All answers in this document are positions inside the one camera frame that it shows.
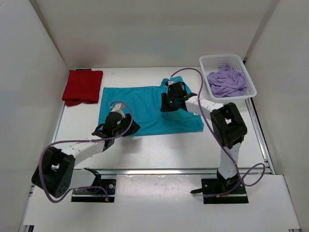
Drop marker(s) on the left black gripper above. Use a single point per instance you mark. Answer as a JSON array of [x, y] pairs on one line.
[[134, 128]]

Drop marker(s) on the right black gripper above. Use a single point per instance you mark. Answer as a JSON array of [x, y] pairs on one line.
[[166, 108]]

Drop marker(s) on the teal t-shirt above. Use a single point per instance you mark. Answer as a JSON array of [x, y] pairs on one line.
[[145, 103]]

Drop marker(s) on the red t-shirt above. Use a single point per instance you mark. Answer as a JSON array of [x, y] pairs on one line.
[[83, 86]]

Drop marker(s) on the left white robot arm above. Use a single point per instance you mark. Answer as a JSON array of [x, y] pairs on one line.
[[56, 172]]

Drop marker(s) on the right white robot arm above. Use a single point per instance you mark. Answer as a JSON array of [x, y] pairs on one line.
[[227, 126]]

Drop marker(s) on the lavender t-shirt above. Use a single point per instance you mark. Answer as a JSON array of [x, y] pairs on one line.
[[227, 82]]

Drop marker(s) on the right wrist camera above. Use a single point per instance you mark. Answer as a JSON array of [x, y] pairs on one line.
[[169, 82]]

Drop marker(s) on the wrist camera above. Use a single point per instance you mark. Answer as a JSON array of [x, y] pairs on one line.
[[169, 82], [118, 108]]

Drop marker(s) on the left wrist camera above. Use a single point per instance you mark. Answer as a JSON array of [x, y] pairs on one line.
[[118, 108]]

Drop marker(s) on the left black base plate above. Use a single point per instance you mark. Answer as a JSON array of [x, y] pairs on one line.
[[97, 195]]

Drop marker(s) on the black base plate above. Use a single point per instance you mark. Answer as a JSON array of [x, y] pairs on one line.
[[213, 192], [97, 195]]

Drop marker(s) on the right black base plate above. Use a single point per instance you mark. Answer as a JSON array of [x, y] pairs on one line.
[[213, 192]]

